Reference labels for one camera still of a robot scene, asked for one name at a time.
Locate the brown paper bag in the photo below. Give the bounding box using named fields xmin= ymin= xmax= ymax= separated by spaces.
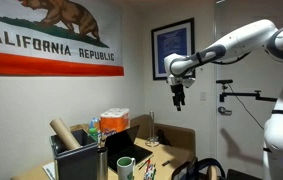
xmin=69 ymin=123 xmax=91 ymax=133

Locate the silver door handle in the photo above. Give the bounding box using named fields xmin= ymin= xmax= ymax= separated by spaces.
xmin=217 ymin=106 xmax=233 ymax=117

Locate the green pen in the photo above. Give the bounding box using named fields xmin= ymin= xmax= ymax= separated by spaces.
xmin=137 ymin=159 xmax=149 ymax=171

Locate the green blue spray bottle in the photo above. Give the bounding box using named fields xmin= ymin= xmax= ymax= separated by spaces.
xmin=88 ymin=117 xmax=101 ymax=145

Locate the black camera mount cable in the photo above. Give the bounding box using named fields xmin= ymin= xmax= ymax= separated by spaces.
xmin=227 ymin=83 xmax=266 ymax=131

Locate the metal paper towel holder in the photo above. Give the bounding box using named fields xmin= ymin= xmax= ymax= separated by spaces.
xmin=144 ymin=110 xmax=161 ymax=148

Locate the red pen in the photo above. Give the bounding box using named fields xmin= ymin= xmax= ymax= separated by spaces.
xmin=143 ymin=158 xmax=152 ymax=174

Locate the stainless steel tumbler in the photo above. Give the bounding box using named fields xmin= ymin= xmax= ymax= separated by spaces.
xmin=96 ymin=146 xmax=109 ymax=180

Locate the white paper sheet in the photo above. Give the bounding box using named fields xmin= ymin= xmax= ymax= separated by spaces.
xmin=42 ymin=161 xmax=57 ymax=180

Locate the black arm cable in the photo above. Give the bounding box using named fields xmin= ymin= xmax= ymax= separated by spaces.
xmin=210 ymin=51 xmax=253 ymax=66

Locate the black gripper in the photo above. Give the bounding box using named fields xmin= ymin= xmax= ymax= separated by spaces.
xmin=169 ymin=83 xmax=186 ymax=112

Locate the brown cardboard tube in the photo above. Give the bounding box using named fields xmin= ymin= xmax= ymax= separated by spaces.
xmin=49 ymin=117 xmax=82 ymax=151

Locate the white mug green inside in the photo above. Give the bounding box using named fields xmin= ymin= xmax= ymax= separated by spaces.
xmin=116 ymin=156 xmax=137 ymax=180

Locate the dark grey plastic bin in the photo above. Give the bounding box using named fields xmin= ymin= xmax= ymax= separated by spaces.
xmin=49 ymin=128 xmax=99 ymax=180

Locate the orange paper towel pack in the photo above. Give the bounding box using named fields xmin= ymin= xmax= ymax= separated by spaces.
xmin=99 ymin=107 xmax=131 ymax=138

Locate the black blue backpack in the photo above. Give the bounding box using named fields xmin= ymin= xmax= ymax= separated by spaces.
xmin=170 ymin=157 xmax=227 ymax=180

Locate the black laptop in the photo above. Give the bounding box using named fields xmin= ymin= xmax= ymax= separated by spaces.
xmin=104 ymin=124 xmax=154 ymax=173

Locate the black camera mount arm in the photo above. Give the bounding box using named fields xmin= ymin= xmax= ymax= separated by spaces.
xmin=215 ymin=78 xmax=278 ymax=104

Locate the California Republic flag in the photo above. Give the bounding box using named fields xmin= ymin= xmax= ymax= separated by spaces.
xmin=0 ymin=0 xmax=125 ymax=77

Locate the black framed blue picture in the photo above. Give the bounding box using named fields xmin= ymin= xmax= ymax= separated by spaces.
xmin=151 ymin=17 xmax=196 ymax=81

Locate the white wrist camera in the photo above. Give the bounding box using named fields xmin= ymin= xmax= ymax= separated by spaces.
xmin=180 ymin=77 xmax=196 ymax=89

